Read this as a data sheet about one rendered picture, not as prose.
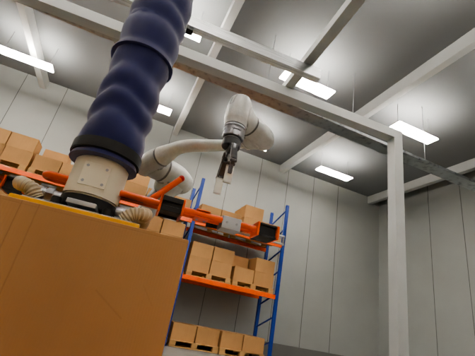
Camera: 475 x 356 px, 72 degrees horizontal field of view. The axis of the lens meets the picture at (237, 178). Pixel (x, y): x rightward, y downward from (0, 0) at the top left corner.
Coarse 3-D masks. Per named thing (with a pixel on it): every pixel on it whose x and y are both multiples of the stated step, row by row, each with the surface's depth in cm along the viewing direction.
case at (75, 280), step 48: (0, 240) 77; (48, 240) 80; (96, 240) 83; (144, 240) 87; (0, 288) 74; (48, 288) 77; (96, 288) 80; (144, 288) 83; (0, 336) 71; (48, 336) 74; (96, 336) 77; (144, 336) 80
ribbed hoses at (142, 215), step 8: (24, 176) 92; (16, 184) 89; (24, 184) 89; (32, 184) 89; (24, 192) 89; (32, 192) 89; (40, 192) 90; (136, 208) 96; (144, 208) 98; (120, 216) 95; (128, 216) 95; (136, 216) 96; (144, 216) 97; (152, 216) 101; (144, 224) 109
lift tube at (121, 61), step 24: (120, 48) 118; (144, 48) 117; (120, 72) 111; (144, 72) 115; (168, 72) 127; (96, 96) 114; (120, 96) 108; (144, 96) 113; (96, 120) 104; (120, 120) 105; (144, 120) 112; (144, 144) 115
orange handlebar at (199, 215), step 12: (48, 180) 103; (60, 180) 101; (120, 192) 105; (144, 204) 110; (156, 204) 107; (192, 216) 114; (204, 216) 111; (216, 216) 113; (240, 228) 118; (252, 228) 115
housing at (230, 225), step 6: (222, 216) 114; (228, 216) 114; (222, 222) 112; (228, 222) 113; (234, 222) 114; (240, 222) 114; (222, 228) 113; (228, 228) 112; (234, 228) 113; (234, 234) 117
